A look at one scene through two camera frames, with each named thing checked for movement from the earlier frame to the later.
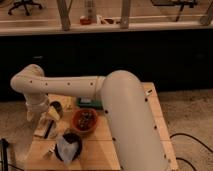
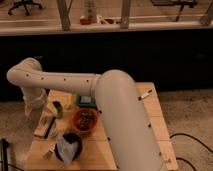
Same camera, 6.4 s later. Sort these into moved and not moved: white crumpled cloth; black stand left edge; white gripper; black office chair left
Moved: white gripper
Not moved: black office chair left; white crumpled cloth; black stand left edge
